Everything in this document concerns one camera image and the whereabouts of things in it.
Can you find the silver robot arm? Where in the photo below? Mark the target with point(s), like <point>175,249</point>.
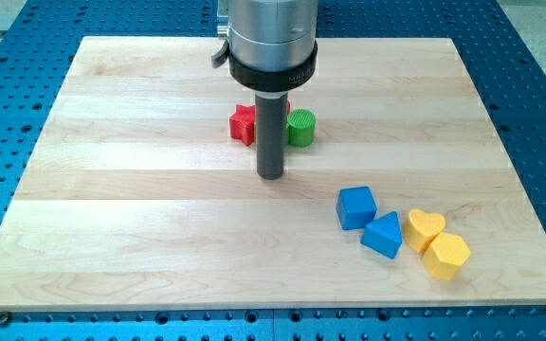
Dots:
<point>271,44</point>

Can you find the red star block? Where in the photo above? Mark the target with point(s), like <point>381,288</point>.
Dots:
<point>242,124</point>

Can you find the green cylinder block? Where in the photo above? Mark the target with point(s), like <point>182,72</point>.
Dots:
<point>300,126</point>

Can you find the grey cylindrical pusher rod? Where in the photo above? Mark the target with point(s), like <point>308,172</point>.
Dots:
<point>270,133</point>

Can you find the blue cube block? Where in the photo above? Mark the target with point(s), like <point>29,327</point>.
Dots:
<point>355,207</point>

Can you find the blue triangle block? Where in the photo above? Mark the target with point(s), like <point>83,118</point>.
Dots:
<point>384,235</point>

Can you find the light wooden board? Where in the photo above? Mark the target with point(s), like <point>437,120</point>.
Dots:
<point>136,198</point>

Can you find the yellow heart block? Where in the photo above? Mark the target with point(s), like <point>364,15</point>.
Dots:
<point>420,228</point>

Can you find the yellow pentagon block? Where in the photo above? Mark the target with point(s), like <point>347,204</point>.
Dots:
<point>446,255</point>

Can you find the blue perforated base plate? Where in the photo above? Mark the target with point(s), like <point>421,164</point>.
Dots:
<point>38,47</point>

